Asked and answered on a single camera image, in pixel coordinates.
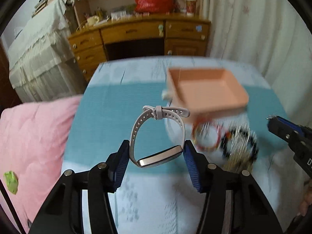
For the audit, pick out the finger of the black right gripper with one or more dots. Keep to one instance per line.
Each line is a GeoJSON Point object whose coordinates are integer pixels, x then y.
{"type": "Point", "coordinates": [282, 127]}

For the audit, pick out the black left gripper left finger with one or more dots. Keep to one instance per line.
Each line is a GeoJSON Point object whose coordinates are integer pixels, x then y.
{"type": "Point", "coordinates": [62, 210]}

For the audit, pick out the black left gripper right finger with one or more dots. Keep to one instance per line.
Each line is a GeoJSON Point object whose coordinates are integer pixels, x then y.
{"type": "Point", "coordinates": [233, 195]}

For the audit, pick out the white strap smart watch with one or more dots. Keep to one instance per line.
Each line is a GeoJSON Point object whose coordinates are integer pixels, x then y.
{"type": "Point", "coordinates": [148, 145]}

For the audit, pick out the green paper scrap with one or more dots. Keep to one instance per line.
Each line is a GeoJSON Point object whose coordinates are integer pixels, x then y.
{"type": "Point", "coordinates": [11, 181]}

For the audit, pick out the pink quilt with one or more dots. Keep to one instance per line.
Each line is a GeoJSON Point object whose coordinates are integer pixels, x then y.
{"type": "Point", "coordinates": [33, 140]}

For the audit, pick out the peach pink tray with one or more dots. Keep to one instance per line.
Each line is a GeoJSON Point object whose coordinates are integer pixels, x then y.
{"type": "Point", "coordinates": [206, 92]}

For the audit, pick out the white curtain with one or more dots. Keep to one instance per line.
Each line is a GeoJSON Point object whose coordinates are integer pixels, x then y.
{"type": "Point", "coordinates": [271, 36]}

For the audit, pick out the white lace covered furniture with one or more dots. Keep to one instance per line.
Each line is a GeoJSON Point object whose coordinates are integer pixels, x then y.
{"type": "Point", "coordinates": [42, 64]}

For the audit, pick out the wooden desk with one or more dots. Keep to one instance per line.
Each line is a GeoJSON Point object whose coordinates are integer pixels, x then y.
{"type": "Point", "coordinates": [142, 36]}

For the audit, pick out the red patterned paper cup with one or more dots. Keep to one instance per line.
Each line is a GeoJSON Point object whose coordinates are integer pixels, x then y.
{"type": "Point", "coordinates": [190, 7]}

